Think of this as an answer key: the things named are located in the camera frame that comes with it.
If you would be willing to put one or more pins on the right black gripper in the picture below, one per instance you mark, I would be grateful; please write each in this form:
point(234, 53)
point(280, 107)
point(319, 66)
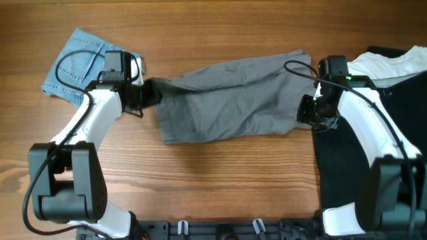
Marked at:
point(303, 114)

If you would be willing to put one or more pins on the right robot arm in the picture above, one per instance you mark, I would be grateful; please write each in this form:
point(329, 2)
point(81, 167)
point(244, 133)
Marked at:
point(373, 179)

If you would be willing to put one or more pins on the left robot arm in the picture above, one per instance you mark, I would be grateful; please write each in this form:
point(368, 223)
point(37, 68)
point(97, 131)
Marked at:
point(67, 183)

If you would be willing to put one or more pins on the white garment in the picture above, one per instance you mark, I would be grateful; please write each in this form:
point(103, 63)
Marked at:
point(407, 69)

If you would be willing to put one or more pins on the grey shorts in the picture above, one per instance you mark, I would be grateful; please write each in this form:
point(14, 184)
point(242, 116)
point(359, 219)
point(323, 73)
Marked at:
point(252, 96)

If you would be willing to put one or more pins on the folded blue denim shorts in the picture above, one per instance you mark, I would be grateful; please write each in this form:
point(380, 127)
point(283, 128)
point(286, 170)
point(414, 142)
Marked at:
point(78, 64)

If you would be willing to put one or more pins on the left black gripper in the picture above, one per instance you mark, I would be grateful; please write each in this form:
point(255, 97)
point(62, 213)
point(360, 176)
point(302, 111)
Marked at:
point(153, 96)

